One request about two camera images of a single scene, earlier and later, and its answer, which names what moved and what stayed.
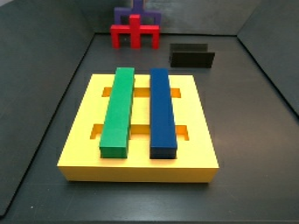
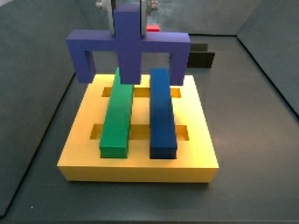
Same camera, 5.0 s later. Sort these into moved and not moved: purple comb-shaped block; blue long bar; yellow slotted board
Moved: purple comb-shaped block
Not moved: blue long bar; yellow slotted board
